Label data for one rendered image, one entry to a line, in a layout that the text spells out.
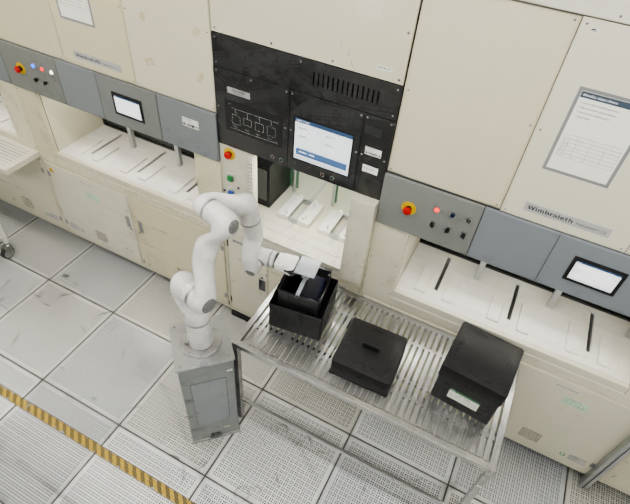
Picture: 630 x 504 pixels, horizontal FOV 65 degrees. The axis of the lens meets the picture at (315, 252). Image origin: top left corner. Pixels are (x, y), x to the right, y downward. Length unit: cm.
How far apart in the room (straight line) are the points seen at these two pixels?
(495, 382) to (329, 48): 151
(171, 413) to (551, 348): 212
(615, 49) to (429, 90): 60
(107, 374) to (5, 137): 181
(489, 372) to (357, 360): 57
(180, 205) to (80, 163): 80
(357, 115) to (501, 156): 59
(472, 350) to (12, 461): 248
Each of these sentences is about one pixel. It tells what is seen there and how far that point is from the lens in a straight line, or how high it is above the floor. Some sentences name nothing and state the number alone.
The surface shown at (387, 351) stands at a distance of 240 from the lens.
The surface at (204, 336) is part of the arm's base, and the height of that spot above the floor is 87.
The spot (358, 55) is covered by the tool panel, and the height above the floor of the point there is 202.
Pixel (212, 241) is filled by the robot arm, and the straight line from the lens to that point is 202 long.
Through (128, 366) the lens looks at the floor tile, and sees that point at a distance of 343.
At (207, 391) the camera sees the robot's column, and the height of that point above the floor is 52.
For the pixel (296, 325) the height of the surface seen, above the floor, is 83.
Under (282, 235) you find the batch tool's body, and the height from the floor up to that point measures 87.
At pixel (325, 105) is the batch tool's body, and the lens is 218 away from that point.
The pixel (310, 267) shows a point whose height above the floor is 111.
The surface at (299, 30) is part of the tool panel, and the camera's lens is 212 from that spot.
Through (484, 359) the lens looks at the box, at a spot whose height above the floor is 101.
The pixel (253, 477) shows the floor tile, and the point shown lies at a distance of 300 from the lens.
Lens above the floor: 280
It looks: 45 degrees down
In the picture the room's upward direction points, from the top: 6 degrees clockwise
